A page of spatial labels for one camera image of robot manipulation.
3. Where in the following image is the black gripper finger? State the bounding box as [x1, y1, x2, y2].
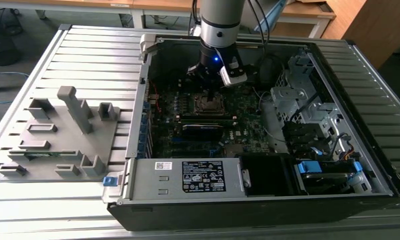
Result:
[199, 71, 223, 101]

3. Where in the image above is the metal socket cover frame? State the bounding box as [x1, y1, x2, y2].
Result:
[193, 94, 225, 115]

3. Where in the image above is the CPU socket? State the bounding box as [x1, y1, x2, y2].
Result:
[191, 93, 226, 116]

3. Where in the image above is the black graphics card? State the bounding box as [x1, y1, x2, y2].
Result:
[179, 123, 225, 141]

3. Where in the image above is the green motherboard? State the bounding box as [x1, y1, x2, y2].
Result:
[147, 86, 274, 160]

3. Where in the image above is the grey case latch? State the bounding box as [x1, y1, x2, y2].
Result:
[138, 33, 159, 62]

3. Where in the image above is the silver drive cage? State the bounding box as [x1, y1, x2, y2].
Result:
[269, 48, 346, 151]

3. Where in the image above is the brown chipset heatsink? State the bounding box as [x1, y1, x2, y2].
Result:
[223, 144, 245, 155]

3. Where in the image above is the black plastic shroud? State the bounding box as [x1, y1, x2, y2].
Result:
[238, 152, 295, 198]

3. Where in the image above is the grey power supply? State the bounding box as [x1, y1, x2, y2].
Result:
[127, 156, 247, 200]

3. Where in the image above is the hard disk in blue carrier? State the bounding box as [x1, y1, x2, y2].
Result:
[294, 160, 366, 196]

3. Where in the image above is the blue case latch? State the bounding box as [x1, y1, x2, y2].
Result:
[102, 176, 118, 188]

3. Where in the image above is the grey parts rack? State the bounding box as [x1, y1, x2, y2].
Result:
[0, 85, 122, 181]

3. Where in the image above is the black PC case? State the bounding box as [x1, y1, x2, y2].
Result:
[101, 33, 400, 232]

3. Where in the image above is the wooden cabinet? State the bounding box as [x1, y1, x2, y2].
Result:
[321, 0, 400, 70]

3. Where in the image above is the green RAM stick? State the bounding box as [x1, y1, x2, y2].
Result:
[22, 150, 77, 160]

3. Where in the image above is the black waste bin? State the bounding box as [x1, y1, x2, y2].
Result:
[0, 37, 23, 67]

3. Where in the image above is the small grey wrist camera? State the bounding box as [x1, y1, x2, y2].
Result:
[185, 63, 201, 77]

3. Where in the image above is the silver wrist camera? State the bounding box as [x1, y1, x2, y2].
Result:
[218, 56, 249, 88]

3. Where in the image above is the thin red wire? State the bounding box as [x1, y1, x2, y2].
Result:
[147, 79, 161, 111]

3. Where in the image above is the black looped cable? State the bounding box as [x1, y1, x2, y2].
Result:
[255, 54, 286, 90]

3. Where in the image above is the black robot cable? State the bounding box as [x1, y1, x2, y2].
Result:
[246, 0, 273, 66]

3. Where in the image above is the black straight cable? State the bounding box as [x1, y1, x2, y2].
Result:
[287, 91, 321, 131]

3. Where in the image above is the black plastic bracket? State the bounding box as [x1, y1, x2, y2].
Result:
[281, 121, 333, 157]

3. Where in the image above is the wooden desk white frame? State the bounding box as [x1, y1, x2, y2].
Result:
[0, 0, 143, 30]
[131, 0, 337, 38]

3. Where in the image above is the coloured power wire bundle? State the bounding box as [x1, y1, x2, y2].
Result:
[329, 132, 357, 162]

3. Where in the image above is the blue floor cable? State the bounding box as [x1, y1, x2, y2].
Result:
[0, 71, 31, 105]

